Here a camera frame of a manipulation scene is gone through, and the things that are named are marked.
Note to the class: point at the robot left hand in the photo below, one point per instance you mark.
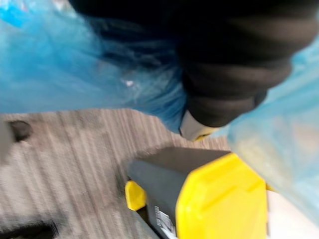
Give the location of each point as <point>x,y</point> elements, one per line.
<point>224,49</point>

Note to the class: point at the blue plastic trash bag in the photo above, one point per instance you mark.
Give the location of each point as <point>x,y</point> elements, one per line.
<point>57,64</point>

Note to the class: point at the grey trash can yellow lid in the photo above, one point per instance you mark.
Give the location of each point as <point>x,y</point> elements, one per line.
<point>204,191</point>

